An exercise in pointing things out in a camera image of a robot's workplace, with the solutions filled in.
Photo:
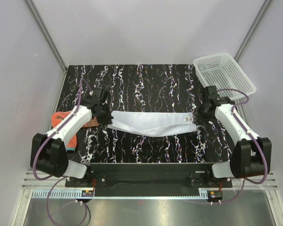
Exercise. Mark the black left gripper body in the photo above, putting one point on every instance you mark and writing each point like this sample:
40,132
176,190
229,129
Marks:
105,116

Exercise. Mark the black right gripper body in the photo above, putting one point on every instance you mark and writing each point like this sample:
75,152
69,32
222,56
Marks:
202,116

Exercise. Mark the orange patterned towel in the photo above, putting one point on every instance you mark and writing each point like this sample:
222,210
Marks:
70,128

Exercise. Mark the white terry towel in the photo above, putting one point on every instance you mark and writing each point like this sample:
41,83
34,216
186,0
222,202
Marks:
153,124

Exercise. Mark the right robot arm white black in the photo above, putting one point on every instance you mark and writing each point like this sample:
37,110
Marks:
251,157

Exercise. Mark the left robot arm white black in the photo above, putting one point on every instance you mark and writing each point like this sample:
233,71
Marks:
49,154

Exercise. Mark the white plastic mesh basket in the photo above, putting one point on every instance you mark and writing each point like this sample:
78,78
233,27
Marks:
221,70

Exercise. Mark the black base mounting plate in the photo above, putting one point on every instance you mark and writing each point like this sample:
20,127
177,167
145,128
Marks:
198,175

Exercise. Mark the aluminium frame rail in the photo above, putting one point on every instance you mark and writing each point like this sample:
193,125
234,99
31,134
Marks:
101,190

